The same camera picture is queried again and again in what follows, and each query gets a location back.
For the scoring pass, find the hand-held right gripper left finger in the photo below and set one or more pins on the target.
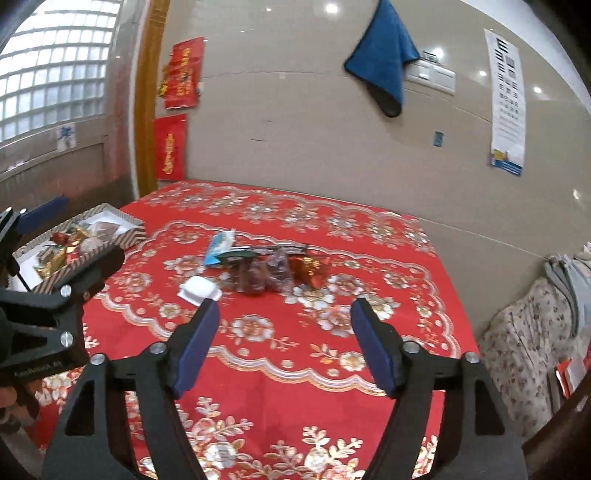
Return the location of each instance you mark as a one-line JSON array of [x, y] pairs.
[[198, 350]]

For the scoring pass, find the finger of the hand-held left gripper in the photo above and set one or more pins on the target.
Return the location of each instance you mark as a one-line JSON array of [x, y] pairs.
[[46, 211], [92, 272]]

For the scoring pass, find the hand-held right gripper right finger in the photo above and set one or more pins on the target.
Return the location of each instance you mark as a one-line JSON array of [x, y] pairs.
[[374, 355]]

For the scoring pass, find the clear packet of brown snack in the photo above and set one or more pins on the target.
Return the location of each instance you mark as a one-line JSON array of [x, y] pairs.
[[87, 248]]

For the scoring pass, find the red packet with gold print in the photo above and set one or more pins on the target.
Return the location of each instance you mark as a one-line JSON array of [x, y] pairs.
[[60, 238]]

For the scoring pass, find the clear bag of nuts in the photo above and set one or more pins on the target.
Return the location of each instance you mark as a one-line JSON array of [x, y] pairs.
[[104, 229]]

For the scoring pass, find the striped cardboard box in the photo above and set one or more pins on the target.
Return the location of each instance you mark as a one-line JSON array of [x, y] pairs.
[[134, 230]]

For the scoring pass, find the small white plastic tub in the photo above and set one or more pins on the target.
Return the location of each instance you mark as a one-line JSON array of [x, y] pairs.
[[198, 290]]

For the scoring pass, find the clear bag of red dates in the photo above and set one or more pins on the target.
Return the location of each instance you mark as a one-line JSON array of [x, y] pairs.
[[251, 277]]

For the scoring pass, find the blue white snack packet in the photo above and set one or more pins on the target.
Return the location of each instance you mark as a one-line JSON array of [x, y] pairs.
[[219, 247]]

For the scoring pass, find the red foil packet gold end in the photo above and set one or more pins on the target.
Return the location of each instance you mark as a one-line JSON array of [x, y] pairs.
[[309, 270]]

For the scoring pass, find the clear bag of dark dates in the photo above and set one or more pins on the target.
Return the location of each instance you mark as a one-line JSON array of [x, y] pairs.
[[279, 272]]

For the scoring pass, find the dark stick sachet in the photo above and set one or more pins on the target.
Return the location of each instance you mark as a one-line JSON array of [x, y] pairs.
[[277, 250]]

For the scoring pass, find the metal door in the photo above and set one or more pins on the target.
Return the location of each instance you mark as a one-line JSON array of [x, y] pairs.
[[69, 180]]

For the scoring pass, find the blue flower sticker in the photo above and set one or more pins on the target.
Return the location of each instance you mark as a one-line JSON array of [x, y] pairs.
[[66, 137]]

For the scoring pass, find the red floral tablecloth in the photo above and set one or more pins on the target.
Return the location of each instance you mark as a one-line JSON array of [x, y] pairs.
[[286, 332]]

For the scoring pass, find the glass block window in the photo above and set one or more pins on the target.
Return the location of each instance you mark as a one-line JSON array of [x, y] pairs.
[[51, 74]]

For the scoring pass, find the gold paper ornament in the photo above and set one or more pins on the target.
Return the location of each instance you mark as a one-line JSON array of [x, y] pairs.
[[163, 83]]

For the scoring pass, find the red white paper packet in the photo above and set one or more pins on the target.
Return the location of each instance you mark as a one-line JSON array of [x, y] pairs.
[[567, 374]]

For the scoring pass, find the dark wooden furniture edge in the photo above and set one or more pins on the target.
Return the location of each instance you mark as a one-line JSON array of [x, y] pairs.
[[558, 443]]

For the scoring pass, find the grey clothes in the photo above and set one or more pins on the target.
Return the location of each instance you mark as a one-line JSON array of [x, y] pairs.
[[568, 286]]

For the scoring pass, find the eye chart poster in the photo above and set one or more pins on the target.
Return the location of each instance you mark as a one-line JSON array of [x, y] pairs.
[[508, 115]]

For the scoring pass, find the blue towel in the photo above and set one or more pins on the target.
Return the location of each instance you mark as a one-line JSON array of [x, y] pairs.
[[383, 55]]

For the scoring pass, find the small red wall poster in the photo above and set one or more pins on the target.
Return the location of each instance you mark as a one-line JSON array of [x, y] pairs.
[[170, 147]]

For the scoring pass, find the wooden door frame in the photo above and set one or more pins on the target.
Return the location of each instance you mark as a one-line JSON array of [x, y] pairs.
[[147, 92]]

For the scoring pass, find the large red wall poster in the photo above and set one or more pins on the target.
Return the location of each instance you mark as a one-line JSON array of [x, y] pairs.
[[184, 74]]

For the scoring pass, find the small blue wall sticker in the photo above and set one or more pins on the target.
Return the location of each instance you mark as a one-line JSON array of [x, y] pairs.
[[438, 138]]

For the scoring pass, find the white wall switch panel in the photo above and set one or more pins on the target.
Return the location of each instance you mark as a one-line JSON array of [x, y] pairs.
[[434, 77]]

